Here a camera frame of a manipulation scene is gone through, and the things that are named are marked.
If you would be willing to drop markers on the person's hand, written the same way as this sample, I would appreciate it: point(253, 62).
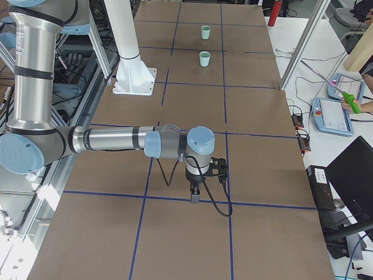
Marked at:
point(352, 105)

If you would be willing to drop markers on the far black orange power strip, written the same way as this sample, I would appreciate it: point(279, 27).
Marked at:
point(297, 120)

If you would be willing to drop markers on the green handled pointer stick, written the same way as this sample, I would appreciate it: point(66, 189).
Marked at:
point(345, 94)

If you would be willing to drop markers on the black orange power strip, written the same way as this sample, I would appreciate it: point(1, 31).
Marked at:
point(303, 139)
point(297, 120)

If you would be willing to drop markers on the near black orange power strip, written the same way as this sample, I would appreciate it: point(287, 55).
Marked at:
point(303, 139)

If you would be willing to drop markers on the aluminium frame post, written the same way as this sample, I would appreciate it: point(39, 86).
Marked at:
point(310, 27)

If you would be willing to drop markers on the far teach pendant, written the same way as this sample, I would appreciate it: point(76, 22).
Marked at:
point(349, 84)

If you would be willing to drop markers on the green cup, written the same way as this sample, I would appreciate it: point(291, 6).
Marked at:
point(204, 58)
point(205, 32)

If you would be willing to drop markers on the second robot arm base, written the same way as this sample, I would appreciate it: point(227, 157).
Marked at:
point(78, 18)

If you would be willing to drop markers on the black monitor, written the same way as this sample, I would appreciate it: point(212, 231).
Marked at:
point(350, 174)

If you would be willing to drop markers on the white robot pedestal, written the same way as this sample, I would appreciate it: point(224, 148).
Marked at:
point(133, 77)

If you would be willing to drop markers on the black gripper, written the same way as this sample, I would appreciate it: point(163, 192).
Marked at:
point(194, 178)

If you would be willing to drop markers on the black computer box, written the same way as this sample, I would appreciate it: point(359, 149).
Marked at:
point(320, 188)

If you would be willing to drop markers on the grey office chair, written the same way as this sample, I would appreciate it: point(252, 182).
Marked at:
point(344, 17)

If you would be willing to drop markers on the red fire extinguisher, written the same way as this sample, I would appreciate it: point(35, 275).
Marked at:
point(274, 12)

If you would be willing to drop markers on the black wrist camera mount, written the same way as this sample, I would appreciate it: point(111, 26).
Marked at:
point(218, 168)

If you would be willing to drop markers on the near teach pendant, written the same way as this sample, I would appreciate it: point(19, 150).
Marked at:
point(329, 117)

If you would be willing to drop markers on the teach pendant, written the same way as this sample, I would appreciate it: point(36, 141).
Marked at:
point(349, 84)
point(329, 117)

